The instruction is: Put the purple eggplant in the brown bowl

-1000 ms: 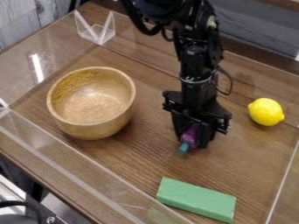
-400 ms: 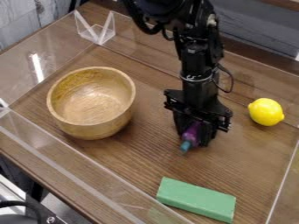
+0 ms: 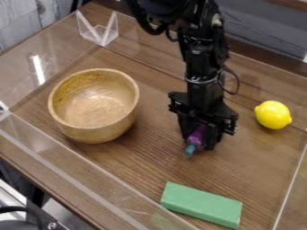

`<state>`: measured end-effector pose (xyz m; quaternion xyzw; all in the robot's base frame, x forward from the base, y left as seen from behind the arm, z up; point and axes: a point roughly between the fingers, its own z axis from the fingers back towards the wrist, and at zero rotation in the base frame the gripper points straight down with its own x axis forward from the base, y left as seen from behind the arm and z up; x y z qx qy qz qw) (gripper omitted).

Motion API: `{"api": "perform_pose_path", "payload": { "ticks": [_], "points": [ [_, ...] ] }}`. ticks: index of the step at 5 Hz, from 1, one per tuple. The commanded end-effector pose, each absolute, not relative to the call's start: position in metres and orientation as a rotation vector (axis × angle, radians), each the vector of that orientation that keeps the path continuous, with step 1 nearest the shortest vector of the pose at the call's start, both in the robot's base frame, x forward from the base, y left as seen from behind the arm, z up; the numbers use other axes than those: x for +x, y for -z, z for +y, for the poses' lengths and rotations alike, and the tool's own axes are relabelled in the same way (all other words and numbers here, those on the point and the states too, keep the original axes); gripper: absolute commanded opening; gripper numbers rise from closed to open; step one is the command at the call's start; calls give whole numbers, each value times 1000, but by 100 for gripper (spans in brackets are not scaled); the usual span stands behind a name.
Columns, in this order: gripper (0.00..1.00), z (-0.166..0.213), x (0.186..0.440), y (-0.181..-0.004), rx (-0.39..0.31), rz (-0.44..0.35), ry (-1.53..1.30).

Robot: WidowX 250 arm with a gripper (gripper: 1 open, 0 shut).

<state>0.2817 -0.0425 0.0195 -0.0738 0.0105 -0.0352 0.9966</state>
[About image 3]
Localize purple toy eggplant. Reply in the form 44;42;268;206
184;125;207;157

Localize black cable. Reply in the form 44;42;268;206
0;205;43;230

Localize black metal table bracket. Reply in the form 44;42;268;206
27;200;69;230

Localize clear acrylic tray walls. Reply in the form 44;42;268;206
0;5;307;230

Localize brown wooden bowl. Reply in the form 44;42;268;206
48;68;140;144

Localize yellow lemon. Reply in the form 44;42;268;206
254;101;292;130

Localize green rectangular block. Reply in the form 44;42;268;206
160;181;242;230

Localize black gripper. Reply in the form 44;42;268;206
168;81;239;150

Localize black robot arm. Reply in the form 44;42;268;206
126;0;239;155

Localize clear acrylic corner bracket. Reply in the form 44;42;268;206
76;10;119;47

